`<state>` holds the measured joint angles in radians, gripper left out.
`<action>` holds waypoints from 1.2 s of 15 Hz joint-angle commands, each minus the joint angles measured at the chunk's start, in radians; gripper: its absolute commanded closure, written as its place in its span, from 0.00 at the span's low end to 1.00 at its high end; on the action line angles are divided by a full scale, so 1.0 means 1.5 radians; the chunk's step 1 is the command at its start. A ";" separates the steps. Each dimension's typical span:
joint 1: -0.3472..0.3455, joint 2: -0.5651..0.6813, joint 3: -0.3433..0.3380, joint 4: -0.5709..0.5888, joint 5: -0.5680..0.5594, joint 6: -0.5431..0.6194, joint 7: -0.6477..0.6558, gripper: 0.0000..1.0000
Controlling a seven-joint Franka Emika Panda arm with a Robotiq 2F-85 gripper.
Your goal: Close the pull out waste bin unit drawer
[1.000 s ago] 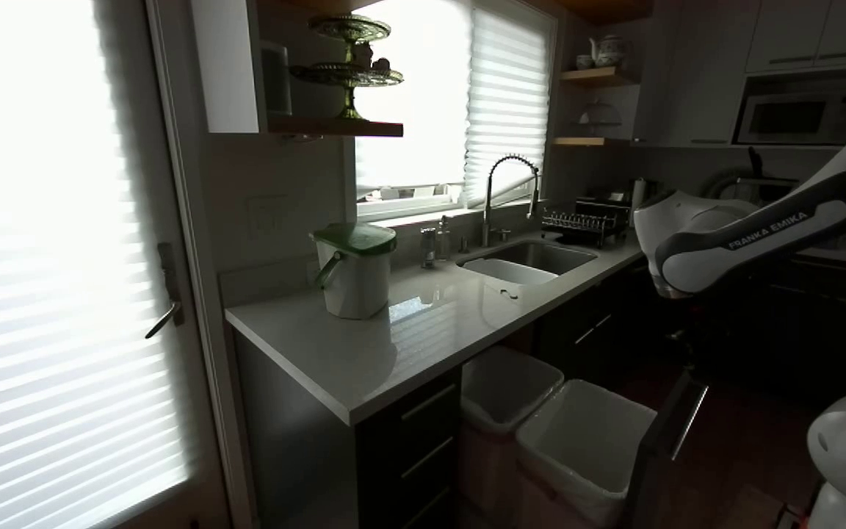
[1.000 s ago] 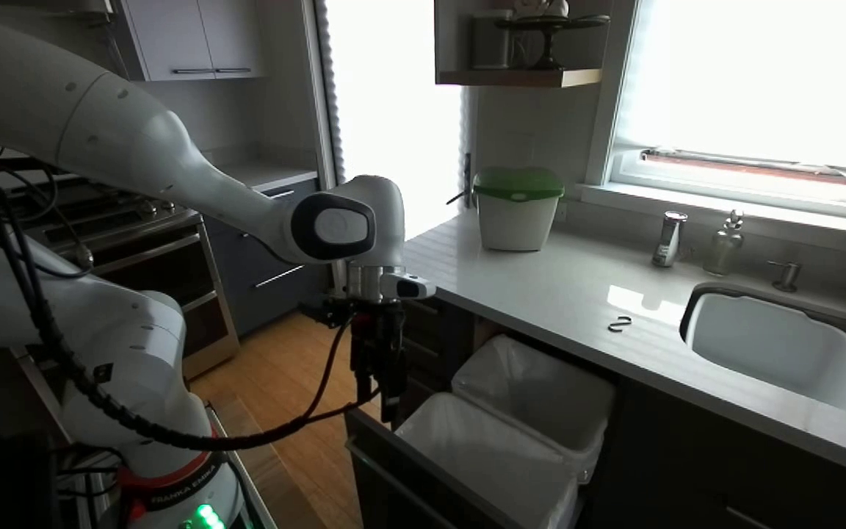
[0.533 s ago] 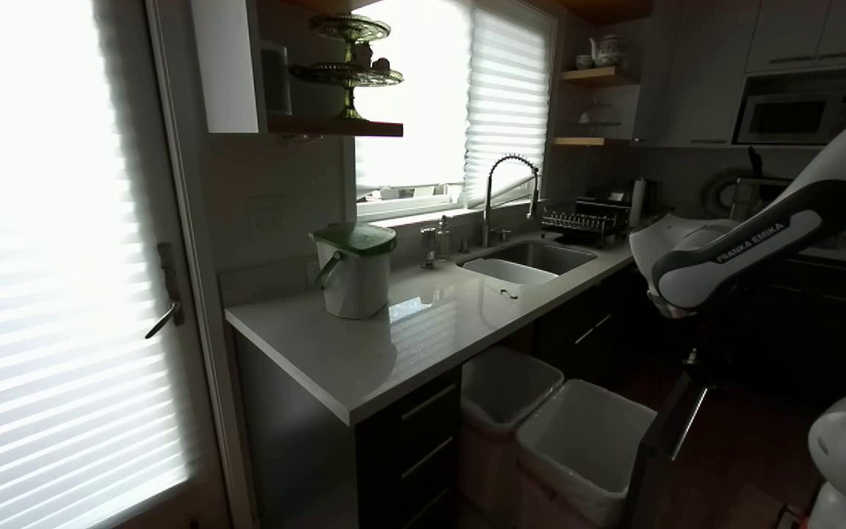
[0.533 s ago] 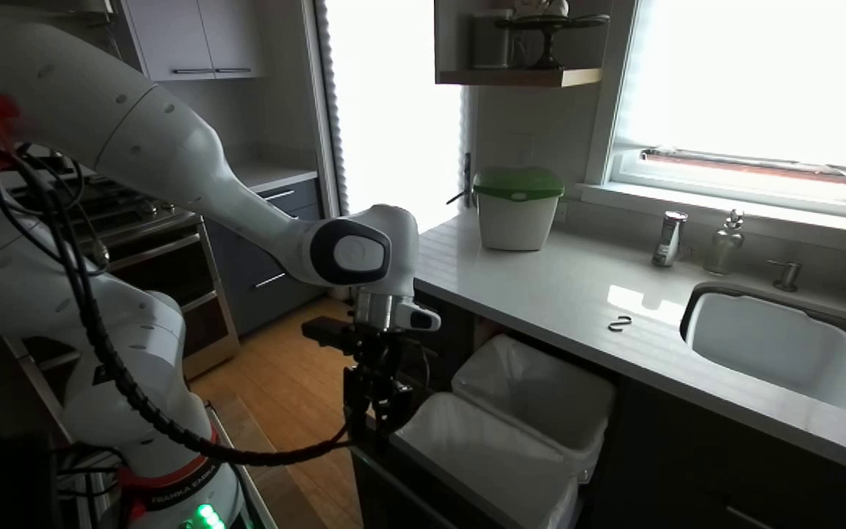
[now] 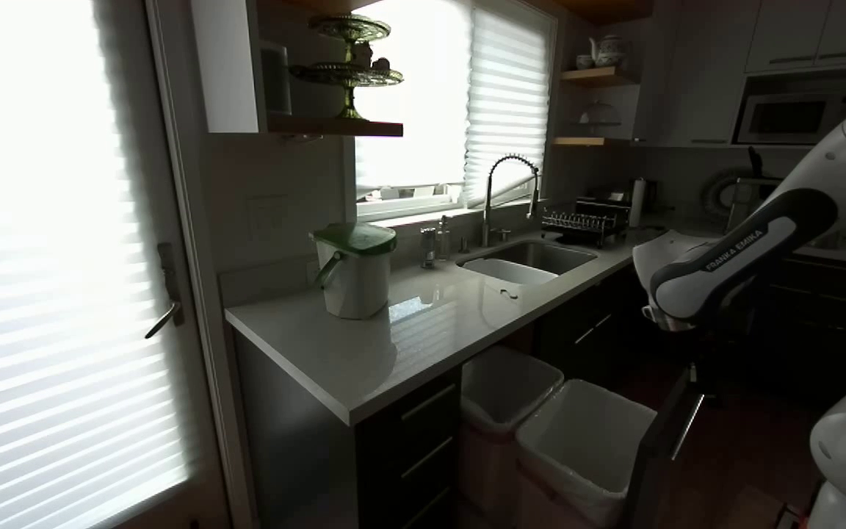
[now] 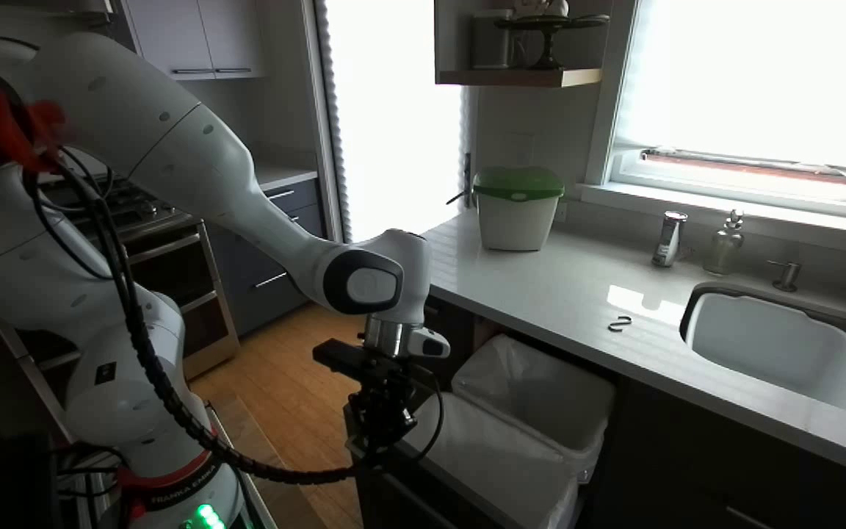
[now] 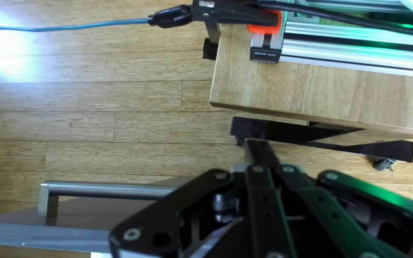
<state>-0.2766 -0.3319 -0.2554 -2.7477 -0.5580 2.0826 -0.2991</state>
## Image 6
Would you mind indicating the dark base drawer cabinet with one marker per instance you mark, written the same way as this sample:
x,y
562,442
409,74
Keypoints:
x,y
455,340

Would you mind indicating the small chrome sink knob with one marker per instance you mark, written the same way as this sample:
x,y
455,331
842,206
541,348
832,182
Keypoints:
x,y
788,278

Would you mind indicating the stainless steel oven range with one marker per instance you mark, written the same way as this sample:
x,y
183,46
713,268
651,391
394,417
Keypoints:
x,y
177,282

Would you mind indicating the grey drawer cabinet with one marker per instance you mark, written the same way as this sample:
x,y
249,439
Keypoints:
x,y
267,282

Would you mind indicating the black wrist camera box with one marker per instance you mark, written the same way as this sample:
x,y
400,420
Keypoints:
x,y
339,356

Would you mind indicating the white compost bin green lid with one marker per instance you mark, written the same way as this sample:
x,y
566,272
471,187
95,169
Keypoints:
x,y
515,222

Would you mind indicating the robot stand platform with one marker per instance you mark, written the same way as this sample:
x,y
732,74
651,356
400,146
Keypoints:
x,y
249,470

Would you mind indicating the dark square box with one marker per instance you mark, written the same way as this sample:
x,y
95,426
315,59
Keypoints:
x,y
490,46

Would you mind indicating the white wall cabinet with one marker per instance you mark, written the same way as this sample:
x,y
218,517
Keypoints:
x,y
190,38

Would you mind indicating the chrome tap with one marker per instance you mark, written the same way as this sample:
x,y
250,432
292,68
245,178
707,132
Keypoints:
x,y
669,238

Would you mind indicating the white plastic waste bin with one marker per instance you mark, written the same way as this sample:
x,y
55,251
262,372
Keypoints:
x,y
541,382
500,459

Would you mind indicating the white sink basin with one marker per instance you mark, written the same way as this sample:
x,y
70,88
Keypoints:
x,y
778,342

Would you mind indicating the white window frame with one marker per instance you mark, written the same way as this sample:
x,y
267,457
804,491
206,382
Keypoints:
x,y
737,193

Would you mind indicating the dark sink base cabinet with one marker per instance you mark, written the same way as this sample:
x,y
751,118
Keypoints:
x,y
718,470

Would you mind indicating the small metal S hook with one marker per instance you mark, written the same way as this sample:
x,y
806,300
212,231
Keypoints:
x,y
622,323

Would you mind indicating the dark waste bin drawer front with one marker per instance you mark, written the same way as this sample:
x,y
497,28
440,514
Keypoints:
x,y
412,501

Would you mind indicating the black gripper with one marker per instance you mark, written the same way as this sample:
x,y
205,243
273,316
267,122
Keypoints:
x,y
383,391

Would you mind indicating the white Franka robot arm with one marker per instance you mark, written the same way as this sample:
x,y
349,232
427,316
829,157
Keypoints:
x,y
177,148

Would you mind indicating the wooden wall shelf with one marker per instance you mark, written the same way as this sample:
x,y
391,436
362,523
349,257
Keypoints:
x,y
515,78

